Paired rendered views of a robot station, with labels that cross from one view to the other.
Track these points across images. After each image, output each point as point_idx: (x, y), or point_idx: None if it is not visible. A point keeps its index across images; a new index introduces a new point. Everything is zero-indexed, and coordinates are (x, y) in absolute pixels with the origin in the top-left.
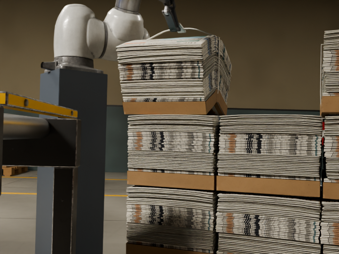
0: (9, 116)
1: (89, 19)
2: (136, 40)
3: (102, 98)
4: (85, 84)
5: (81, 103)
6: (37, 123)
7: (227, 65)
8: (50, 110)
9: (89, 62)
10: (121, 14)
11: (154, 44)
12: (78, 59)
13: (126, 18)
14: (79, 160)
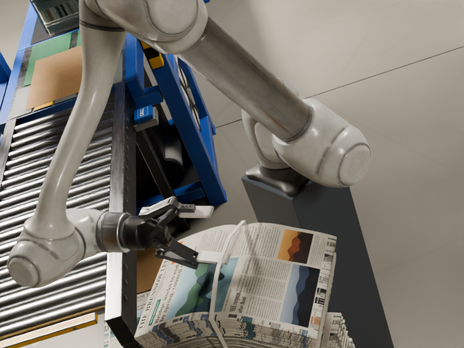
0: (29, 326)
1: (255, 124)
2: (204, 234)
3: (295, 224)
4: (271, 202)
5: (275, 220)
6: (75, 316)
7: (286, 342)
8: (21, 346)
9: (277, 174)
10: (272, 137)
11: (155, 283)
12: (262, 168)
13: (275, 147)
14: (131, 339)
